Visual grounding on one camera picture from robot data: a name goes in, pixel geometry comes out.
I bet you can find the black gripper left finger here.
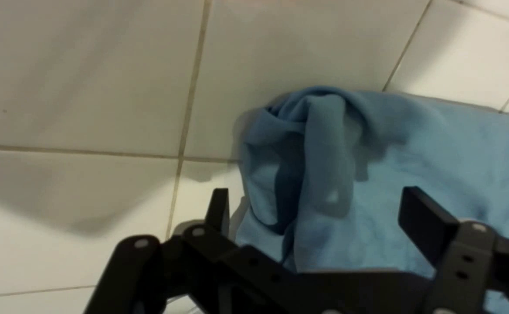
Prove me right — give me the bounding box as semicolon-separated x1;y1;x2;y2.
82;186;340;314

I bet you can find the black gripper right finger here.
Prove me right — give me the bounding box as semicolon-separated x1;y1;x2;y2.
398;185;509;314

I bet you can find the blue cloth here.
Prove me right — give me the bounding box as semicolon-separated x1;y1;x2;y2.
231;85;509;314

